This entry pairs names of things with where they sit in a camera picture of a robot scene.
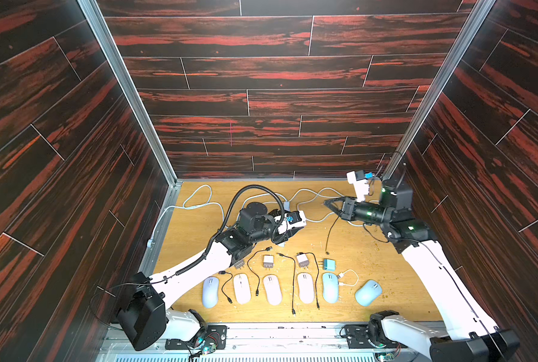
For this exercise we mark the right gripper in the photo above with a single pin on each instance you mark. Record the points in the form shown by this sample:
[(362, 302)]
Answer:
[(350, 209)]

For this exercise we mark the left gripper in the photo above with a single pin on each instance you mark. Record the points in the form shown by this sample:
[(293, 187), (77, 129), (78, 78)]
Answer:
[(282, 238)]

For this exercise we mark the pink mouse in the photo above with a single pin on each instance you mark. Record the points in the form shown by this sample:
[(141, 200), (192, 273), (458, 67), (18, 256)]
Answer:
[(242, 288), (306, 292), (272, 289)]

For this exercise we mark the teal adapter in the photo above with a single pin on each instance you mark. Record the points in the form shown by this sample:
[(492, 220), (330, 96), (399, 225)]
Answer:
[(329, 265)]

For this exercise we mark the light blue mouse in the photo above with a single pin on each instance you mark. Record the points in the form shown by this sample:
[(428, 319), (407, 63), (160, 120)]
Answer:
[(330, 287), (368, 293)]

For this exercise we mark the white mouse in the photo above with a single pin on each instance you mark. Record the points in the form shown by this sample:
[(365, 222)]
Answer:
[(210, 289)]

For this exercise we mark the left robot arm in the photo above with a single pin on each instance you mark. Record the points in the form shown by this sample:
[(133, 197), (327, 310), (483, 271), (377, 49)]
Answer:
[(145, 311)]

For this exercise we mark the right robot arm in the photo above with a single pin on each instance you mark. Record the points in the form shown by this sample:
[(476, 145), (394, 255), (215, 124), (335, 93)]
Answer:
[(470, 333)]

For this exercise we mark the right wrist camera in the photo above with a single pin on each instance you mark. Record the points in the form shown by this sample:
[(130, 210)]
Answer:
[(361, 181)]

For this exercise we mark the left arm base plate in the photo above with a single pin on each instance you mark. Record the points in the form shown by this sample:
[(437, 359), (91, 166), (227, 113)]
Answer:
[(212, 339)]

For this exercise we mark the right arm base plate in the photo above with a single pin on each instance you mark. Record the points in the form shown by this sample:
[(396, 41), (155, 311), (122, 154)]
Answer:
[(357, 337)]

